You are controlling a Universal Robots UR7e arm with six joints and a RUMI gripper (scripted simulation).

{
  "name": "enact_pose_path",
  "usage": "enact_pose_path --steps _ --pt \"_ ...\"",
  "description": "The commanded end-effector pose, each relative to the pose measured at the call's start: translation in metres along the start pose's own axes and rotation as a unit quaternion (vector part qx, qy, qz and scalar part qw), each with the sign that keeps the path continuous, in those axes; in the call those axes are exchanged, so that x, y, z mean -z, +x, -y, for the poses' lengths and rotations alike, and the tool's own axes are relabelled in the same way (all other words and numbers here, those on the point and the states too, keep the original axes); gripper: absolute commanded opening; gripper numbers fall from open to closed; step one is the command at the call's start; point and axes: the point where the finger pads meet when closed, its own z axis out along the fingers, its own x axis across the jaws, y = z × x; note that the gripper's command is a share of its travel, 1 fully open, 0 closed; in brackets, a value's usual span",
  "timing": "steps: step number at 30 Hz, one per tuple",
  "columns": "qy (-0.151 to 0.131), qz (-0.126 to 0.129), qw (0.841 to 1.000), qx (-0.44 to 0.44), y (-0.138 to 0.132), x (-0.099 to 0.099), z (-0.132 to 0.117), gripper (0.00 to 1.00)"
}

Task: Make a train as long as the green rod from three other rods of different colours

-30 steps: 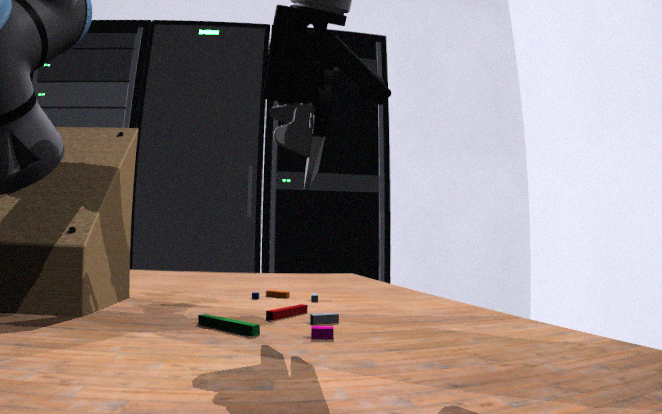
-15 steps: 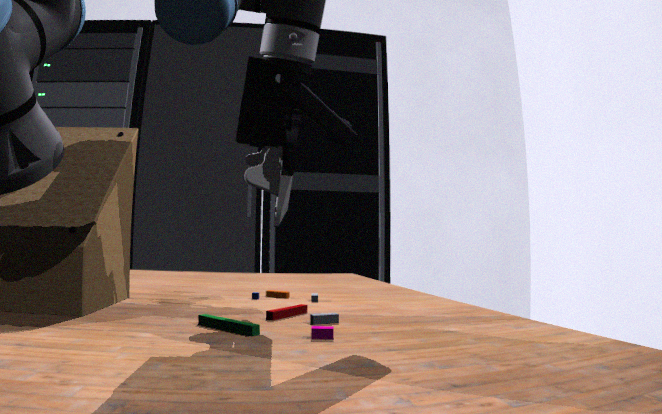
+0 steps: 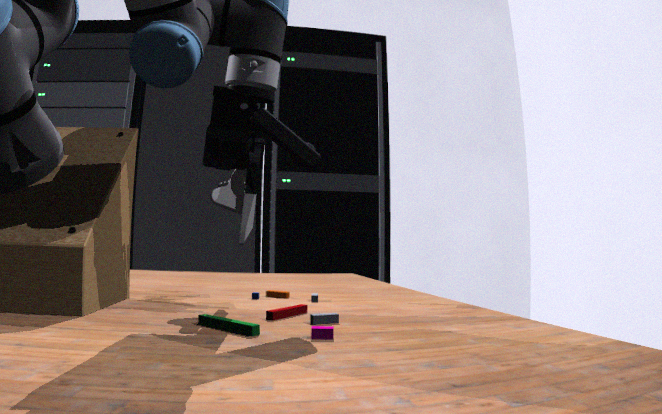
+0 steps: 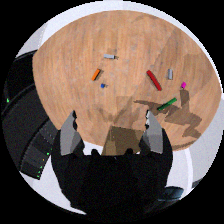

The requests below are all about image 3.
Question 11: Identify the green rod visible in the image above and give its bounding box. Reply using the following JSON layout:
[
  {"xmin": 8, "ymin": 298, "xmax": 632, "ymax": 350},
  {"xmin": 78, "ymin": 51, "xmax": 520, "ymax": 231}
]
[{"xmin": 198, "ymin": 314, "xmax": 260, "ymax": 337}]

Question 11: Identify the orange rod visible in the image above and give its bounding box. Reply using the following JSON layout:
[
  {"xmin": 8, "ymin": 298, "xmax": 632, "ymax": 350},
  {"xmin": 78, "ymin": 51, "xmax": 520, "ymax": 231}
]
[{"xmin": 266, "ymin": 290, "xmax": 289, "ymax": 298}]

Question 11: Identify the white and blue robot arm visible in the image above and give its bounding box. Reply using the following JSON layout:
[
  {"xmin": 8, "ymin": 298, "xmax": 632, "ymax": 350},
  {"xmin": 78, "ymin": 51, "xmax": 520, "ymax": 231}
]
[{"xmin": 0, "ymin": 0, "xmax": 321, "ymax": 194}]

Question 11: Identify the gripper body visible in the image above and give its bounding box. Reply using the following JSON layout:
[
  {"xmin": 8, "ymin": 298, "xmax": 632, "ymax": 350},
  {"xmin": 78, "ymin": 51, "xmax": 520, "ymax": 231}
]
[{"xmin": 203, "ymin": 85, "xmax": 275, "ymax": 171}]

